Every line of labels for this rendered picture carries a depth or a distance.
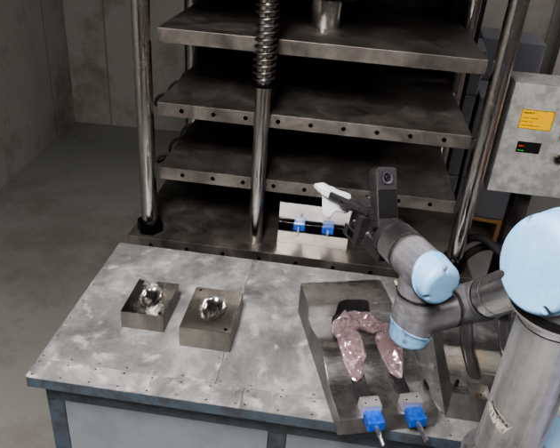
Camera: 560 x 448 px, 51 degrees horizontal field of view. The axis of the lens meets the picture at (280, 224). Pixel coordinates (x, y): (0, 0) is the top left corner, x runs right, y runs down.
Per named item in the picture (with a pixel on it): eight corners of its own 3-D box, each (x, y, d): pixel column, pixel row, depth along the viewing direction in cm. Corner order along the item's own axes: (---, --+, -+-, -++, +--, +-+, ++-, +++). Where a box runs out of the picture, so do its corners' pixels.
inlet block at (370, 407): (392, 452, 141) (396, 436, 138) (372, 454, 140) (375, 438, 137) (374, 410, 152) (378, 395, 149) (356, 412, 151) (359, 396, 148)
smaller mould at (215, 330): (229, 352, 171) (230, 333, 167) (179, 345, 172) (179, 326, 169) (242, 310, 188) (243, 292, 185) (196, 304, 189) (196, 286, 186)
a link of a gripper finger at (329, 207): (302, 209, 119) (342, 227, 115) (308, 182, 117) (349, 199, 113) (309, 204, 122) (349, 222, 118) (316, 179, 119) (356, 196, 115)
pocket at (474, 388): (486, 408, 152) (490, 397, 150) (466, 405, 152) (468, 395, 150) (484, 395, 156) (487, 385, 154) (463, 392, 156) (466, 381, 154)
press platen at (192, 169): (453, 213, 215) (456, 201, 213) (159, 178, 224) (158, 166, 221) (433, 140, 280) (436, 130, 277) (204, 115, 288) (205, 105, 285)
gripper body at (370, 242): (340, 230, 118) (368, 263, 108) (350, 191, 114) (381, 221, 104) (372, 230, 121) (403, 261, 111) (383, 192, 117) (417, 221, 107)
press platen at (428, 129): (468, 149, 203) (472, 136, 201) (156, 115, 211) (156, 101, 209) (444, 88, 267) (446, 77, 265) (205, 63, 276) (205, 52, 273)
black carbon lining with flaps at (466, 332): (524, 392, 155) (534, 365, 151) (462, 383, 157) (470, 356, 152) (499, 311, 186) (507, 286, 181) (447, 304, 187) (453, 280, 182)
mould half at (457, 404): (546, 432, 153) (562, 394, 147) (444, 417, 155) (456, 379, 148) (507, 313, 197) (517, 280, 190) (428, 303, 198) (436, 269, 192)
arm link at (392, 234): (395, 233, 101) (433, 232, 104) (380, 220, 104) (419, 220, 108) (382, 269, 104) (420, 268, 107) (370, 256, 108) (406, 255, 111)
